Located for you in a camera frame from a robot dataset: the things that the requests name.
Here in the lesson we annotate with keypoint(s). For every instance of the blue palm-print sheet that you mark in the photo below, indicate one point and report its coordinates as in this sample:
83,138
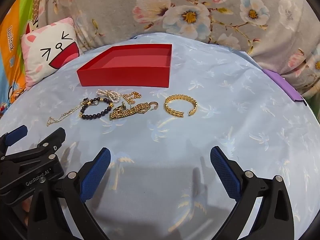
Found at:
175,135

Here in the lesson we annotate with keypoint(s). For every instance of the grey floral blanket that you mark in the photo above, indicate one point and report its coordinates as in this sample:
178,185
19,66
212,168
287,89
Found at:
150,5

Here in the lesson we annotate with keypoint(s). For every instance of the white cat face pillow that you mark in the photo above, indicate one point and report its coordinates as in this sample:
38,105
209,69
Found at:
45,55

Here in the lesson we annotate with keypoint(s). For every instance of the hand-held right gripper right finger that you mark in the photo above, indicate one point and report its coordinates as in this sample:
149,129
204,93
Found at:
225,172

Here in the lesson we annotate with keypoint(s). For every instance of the gold wrist watch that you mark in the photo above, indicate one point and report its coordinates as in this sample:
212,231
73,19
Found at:
120,115

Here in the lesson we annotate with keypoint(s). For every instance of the red cardboard box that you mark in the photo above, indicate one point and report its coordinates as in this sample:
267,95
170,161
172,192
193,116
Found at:
125,76

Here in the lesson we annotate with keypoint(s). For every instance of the colourful cartoon cloth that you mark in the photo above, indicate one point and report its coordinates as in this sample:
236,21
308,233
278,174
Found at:
12,55

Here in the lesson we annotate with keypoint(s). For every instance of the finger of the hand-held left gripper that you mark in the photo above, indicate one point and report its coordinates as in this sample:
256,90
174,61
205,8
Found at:
16,133
47,142

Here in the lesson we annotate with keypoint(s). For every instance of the person's left hand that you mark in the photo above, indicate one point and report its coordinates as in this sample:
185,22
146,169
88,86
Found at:
25,205

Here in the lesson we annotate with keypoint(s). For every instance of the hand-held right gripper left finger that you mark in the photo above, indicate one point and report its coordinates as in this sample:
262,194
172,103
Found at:
96,175

